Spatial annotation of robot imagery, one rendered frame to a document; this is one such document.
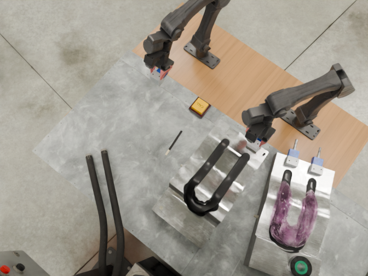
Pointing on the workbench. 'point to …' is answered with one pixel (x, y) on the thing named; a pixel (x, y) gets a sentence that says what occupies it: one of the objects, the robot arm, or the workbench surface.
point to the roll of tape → (302, 266)
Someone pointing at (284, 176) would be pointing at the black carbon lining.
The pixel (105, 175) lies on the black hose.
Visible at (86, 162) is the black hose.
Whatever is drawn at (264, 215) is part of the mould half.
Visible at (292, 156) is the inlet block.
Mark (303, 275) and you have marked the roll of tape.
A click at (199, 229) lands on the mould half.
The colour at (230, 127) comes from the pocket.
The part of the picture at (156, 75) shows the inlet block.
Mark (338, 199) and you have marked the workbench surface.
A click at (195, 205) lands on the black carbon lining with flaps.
